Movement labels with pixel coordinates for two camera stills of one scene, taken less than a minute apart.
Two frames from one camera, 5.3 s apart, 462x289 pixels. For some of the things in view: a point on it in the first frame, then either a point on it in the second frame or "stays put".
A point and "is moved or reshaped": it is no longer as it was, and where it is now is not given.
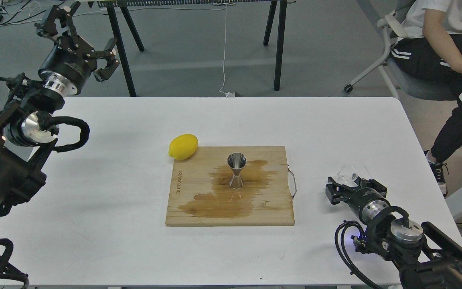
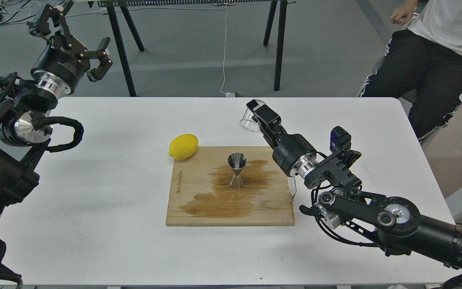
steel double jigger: [236, 161] stays put
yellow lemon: [183, 146] stays put
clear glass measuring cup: [346, 175] is moved or reshaped
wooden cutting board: [231, 186] stays put
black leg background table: [279, 8] stays put
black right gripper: [367, 202] → [293, 155]
